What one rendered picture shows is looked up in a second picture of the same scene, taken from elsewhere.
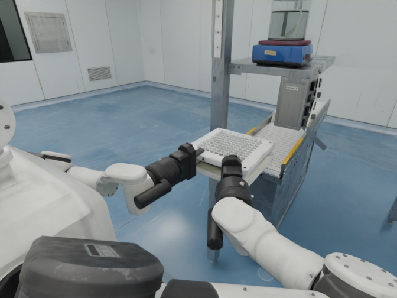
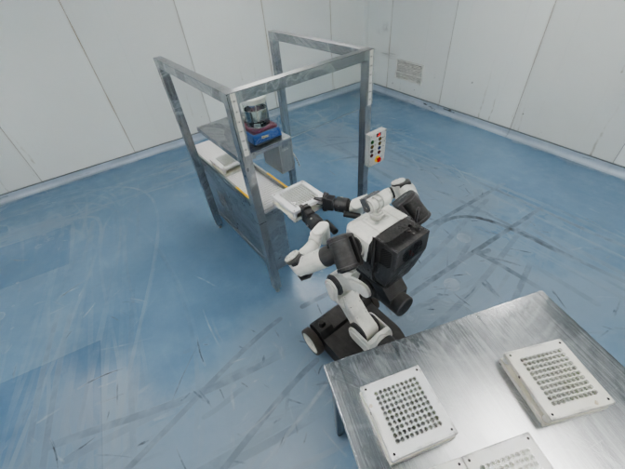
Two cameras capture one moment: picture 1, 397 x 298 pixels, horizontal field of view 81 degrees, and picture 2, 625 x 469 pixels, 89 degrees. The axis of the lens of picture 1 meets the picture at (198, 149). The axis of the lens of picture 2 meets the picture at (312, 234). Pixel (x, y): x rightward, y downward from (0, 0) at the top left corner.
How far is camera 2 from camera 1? 153 cm
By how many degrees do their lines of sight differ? 57
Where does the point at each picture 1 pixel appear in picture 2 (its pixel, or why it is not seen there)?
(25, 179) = not seen: hidden behind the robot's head
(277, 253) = not seen: hidden behind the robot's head
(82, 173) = (308, 247)
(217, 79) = (249, 168)
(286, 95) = (284, 154)
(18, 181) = not seen: hidden behind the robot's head
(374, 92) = (184, 103)
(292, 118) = (289, 164)
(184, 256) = (263, 308)
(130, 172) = (325, 225)
